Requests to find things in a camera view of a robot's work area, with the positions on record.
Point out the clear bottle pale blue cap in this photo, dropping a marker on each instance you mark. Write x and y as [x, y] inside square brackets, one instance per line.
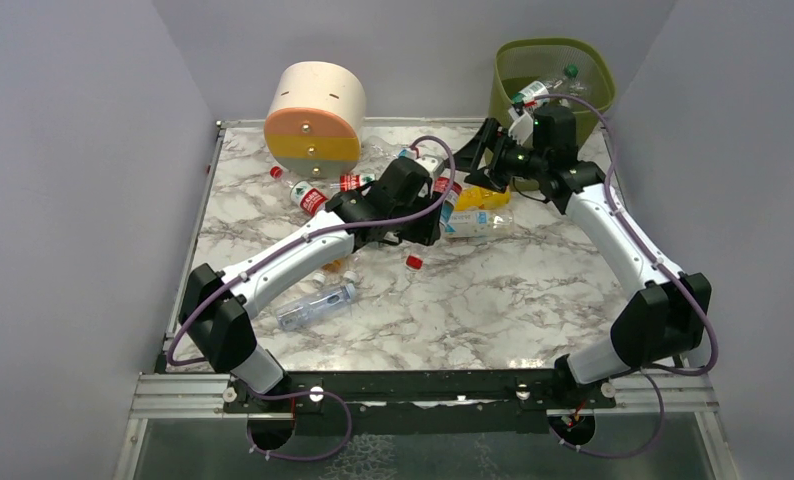
[315, 307]

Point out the green cap water bottle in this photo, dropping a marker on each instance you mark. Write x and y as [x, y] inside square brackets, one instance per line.
[539, 87]

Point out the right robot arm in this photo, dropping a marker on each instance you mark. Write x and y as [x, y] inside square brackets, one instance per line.
[663, 316]

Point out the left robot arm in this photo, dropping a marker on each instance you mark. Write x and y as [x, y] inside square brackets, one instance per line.
[219, 305]

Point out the yellow juice bottle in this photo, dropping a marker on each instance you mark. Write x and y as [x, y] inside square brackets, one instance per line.
[477, 198]

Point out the green mesh waste bin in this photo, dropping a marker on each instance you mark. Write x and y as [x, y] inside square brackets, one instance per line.
[519, 63]

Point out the round cream drawer cabinet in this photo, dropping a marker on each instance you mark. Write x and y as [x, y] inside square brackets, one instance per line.
[313, 127]

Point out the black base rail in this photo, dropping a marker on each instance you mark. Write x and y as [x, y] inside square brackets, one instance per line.
[320, 404]

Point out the white blue label tea bottle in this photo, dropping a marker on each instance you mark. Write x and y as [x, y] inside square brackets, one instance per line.
[479, 224]

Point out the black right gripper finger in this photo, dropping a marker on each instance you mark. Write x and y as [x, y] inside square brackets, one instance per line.
[492, 180]
[485, 146]

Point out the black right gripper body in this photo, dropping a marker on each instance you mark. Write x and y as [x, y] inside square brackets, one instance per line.
[493, 168]

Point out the red label bottle top left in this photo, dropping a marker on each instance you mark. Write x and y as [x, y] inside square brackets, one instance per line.
[302, 193]

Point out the red label bottle red cap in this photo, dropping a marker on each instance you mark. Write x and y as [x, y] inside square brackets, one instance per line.
[353, 181]

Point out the red gold label bottle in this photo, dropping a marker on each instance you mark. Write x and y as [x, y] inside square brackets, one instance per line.
[335, 266]

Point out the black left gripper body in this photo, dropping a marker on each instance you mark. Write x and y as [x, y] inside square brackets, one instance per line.
[427, 221]

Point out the clear bottle blue label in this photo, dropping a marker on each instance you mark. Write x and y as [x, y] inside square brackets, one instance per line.
[376, 150]

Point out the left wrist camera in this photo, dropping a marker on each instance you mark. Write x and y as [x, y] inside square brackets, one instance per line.
[435, 167]

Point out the red white label water bottle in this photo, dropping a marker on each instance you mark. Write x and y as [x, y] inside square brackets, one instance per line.
[450, 199]

